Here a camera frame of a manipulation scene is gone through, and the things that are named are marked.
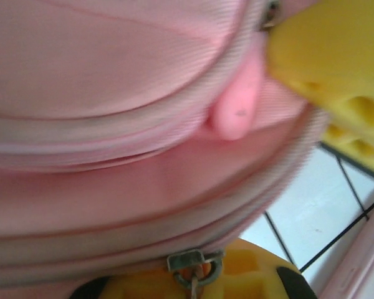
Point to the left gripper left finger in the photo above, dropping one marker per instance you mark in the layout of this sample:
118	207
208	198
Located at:
137	289

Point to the pink backpack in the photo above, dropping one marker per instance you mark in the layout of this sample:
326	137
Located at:
81	62

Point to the pink pencil case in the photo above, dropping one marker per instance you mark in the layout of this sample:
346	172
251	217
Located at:
233	109

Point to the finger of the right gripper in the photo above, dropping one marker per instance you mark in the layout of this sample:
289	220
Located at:
361	152
330	56

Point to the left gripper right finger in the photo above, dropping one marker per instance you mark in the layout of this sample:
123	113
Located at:
252	274

